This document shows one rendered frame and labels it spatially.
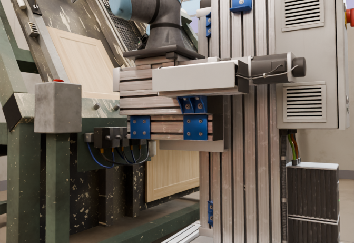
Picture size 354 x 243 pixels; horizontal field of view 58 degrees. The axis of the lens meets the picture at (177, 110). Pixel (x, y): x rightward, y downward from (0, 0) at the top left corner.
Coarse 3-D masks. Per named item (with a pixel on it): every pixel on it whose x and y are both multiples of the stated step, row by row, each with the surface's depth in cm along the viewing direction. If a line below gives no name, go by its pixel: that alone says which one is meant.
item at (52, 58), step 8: (24, 0) 169; (32, 16) 164; (40, 16) 167; (40, 24) 163; (40, 32) 159; (40, 40) 159; (48, 40) 160; (48, 48) 156; (48, 56) 155; (56, 56) 157; (48, 64) 155; (56, 64) 154; (56, 72) 151; (64, 72) 154; (64, 80) 151
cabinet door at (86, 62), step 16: (48, 32) 168; (64, 32) 178; (64, 48) 169; (80, 48) 179; (96, 48) 191; (64, 64) 161; (80, 64) 171; (96, 64) 181; (112, 64) 193; (80, 80) 163; (96, 80) 173; (112, 80) 183; (96, 96) 164; (112, 96) 173
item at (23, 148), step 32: (0, 128) 130; (32, 128) 126; (32, 160) 126; (32, 192) 126; (96, 192) 182; (128, 192) 200; (192, 192) 264; (32, 224) 125; (96, 224) 182; (160, 224) 191
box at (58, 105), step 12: (36, 84) 116; (48, 84) 111; (60, 84) 112; (72, 84) 116; (36, 96) 116; (48, 96) 111; (60, 96) 112; (72, 96) 116; (36, 108) 115; (48, 108) 111; (60, 108) 112; (72, 108) 116; (36, 120) 115; (48, 120) 111; (60, 120) 112; (72, 120) 116; (36, 132) 115; (48, 132) 111; (60, 132) 111; (72, 132) 116
